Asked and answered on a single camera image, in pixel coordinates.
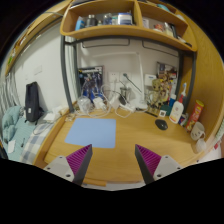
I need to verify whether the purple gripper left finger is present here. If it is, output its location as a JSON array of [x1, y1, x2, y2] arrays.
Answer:
[[66, 145, 93, 186]]

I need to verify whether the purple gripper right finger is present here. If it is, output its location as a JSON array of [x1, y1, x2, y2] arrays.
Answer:
[[135, 144, 161, 184]]

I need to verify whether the blue mouse pad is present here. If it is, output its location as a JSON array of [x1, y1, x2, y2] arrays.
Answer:
[[65, 118, 116, 148]]

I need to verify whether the black computer mouse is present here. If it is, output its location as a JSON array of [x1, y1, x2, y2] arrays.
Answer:
[[155, 119, 168, 130]]

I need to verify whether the white lotion pump bottle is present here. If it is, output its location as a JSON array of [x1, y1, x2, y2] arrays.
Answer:
[[169, 83, 187, 124]]

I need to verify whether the white mug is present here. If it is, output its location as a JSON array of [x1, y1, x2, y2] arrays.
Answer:
[[190, 122, 205, 141]]

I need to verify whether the plaid bed sheet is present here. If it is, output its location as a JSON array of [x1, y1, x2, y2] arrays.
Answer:
[[6, 118, 53, 164]]

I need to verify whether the Groot figurine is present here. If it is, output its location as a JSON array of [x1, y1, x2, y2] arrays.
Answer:
[[147, 79, 168, 116]]

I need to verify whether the white power adapter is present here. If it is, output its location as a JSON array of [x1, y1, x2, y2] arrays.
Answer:
[[93, 97, 106, 109]]

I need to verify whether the red chips can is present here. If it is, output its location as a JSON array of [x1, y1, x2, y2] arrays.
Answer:
[[186, 100, 204, 132]]

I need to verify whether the robot model kit box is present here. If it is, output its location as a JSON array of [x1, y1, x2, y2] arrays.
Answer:
[[78, 66, 104, 100]]

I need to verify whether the teal pillow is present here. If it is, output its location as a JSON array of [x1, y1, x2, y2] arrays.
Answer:
[[2, 106, 22, 142]]

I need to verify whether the blue box on shelf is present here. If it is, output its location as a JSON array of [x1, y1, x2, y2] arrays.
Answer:
[[118, 13, 132, 25]]

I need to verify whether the white cable bundle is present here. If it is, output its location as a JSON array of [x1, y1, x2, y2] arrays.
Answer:
[[77, 84, 134, 119]]

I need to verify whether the black metal bed frame post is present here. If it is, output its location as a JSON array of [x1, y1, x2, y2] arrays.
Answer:
[[60, 36, 74, 113]]

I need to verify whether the wooden wall shelf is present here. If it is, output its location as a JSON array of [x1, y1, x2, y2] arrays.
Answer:
[[60, 0, 197, 52]]

